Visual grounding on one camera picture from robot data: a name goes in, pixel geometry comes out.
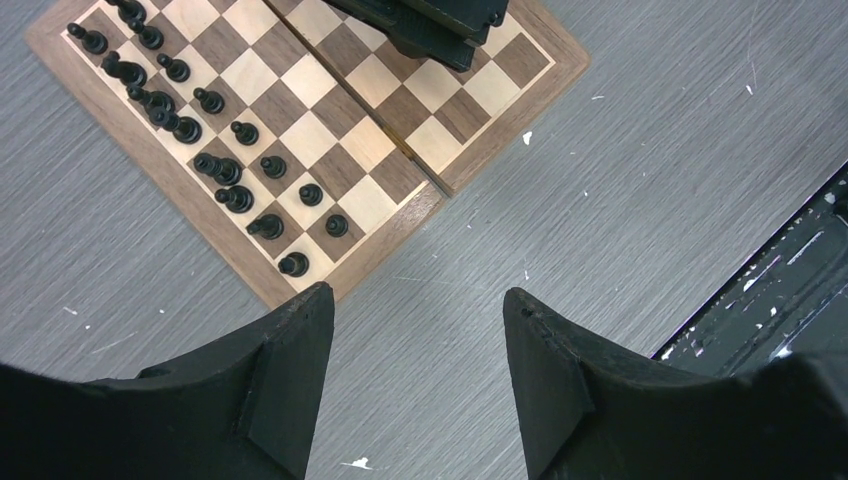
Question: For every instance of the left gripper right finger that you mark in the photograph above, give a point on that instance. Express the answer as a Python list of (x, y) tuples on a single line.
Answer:
[(589, 408)]

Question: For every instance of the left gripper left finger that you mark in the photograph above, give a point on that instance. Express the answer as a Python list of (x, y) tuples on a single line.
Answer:
[(243, 406)]

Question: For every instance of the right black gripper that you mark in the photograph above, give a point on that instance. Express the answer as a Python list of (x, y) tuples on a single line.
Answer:
[(448, 32)]

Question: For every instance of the wooden chess board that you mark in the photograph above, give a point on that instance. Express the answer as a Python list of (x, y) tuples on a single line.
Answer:
[(385, 136)]

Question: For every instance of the black chess rook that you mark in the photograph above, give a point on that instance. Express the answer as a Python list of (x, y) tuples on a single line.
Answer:
[(129, 10), (294, 264)]

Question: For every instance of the black chess knight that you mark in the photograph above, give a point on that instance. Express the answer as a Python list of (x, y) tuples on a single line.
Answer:
[(127, 72), (267, 226)]

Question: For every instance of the black chess bishop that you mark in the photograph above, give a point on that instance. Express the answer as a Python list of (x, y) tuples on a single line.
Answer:
[(151, 99), (237, 199)]

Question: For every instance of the black chess queen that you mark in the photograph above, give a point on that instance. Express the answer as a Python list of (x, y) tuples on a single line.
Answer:
[(224, 170)]

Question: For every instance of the black chess king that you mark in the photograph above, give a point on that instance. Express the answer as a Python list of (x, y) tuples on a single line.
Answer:
[(184, 129)]

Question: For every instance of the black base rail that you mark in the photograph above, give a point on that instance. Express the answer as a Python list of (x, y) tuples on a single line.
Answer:
[(790, 296)]

